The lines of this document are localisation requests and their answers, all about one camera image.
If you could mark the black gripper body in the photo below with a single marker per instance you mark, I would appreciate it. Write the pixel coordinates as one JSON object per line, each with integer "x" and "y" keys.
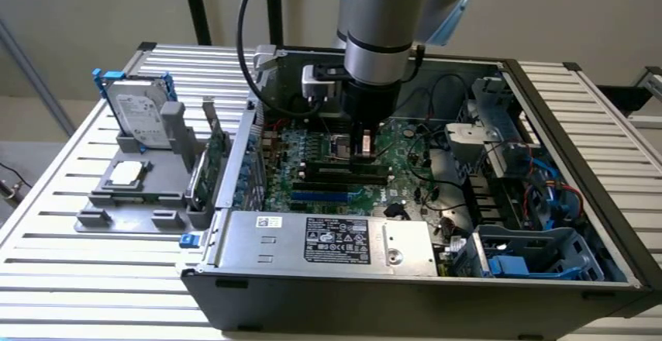
{"x": 372, "y": 100}

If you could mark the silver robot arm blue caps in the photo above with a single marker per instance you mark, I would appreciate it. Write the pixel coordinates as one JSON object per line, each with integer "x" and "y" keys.
{"x": 378, "y": 27}

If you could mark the black RAM slot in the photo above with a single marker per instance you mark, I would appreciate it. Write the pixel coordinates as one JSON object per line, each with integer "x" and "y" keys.
{"x": 340, "y": 180}

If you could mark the blue expansion slot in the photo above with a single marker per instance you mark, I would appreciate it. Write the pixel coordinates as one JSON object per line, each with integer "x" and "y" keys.
{"x": 318, "y": 196}

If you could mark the CPU socket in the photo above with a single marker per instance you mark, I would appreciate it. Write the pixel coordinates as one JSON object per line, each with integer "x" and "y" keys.
{"x": 336, "y": 145}

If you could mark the green motherboard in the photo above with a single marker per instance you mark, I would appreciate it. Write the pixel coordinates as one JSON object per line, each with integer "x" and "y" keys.
{"x": 403, "y": 157}

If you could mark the grey metal drive cage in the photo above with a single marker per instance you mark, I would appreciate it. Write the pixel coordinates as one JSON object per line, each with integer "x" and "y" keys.
{"x": 486, "y": 124}

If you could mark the green graphics card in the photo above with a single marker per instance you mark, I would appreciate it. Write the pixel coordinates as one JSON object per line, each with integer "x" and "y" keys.
{"x": 212, "y": 155}

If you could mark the black stand pole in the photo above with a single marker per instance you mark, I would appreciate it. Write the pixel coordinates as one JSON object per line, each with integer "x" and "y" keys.
{"x": 274, "y": 7}
{"x": 195, "y": 7}

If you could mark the silver power supply unit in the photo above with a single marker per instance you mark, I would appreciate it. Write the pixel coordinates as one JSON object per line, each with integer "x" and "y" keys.
{"x": 279, "y": 248}

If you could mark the black open PC case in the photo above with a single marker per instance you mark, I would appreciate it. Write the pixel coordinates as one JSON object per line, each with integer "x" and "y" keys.
{"x": 362, "y": 302}

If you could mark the blue case latch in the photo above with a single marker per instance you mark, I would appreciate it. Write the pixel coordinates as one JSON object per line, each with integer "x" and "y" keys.
{"x": 188, "y": 240}

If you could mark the silver hard disk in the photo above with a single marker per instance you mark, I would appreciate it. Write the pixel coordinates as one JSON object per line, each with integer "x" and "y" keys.
{"x": 136, "y": 116}

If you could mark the blue grey disk bay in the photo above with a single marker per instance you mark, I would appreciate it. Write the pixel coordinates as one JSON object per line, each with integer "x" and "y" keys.
{"x": 538, "y": 255}

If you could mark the silver CPU chip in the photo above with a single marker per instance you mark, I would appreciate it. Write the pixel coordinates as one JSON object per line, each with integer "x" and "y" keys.
{"x": 125, "y": 172}

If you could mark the grey plastic parts rack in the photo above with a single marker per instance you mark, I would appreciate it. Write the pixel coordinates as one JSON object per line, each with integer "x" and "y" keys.
{"x": 129, "y": 209}

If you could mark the blue disk caddy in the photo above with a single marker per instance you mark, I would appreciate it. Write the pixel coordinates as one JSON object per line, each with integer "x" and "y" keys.
{"x": 111, "y": 74}

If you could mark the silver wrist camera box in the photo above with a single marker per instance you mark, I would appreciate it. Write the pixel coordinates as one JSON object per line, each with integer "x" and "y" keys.
{"x": 318, "y": 81}

